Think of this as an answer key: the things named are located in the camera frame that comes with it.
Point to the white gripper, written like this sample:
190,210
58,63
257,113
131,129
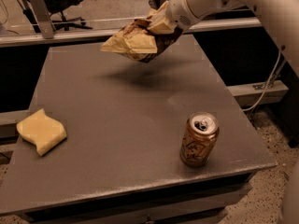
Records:
177,10

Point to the brown chip bag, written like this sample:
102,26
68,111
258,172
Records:
136,43

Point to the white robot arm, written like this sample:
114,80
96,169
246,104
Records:
279,18

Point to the orange soda can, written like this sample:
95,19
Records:
201,134

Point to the black office chair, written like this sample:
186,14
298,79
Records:
59,6

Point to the yellow sponge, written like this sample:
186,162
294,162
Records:
42,131

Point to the metal guard rail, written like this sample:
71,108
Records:
104,17

